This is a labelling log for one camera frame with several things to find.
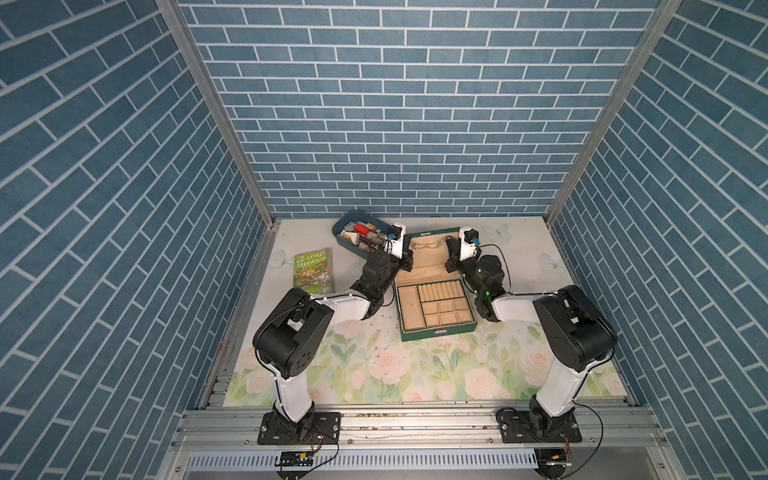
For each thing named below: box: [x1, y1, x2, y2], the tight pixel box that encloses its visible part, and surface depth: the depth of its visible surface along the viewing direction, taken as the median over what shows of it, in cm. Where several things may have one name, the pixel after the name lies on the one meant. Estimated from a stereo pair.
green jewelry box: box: [394, 227, 478, 343], surface depth 93 cm
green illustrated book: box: [293, 248, 333, 295], surface depth 104 cm
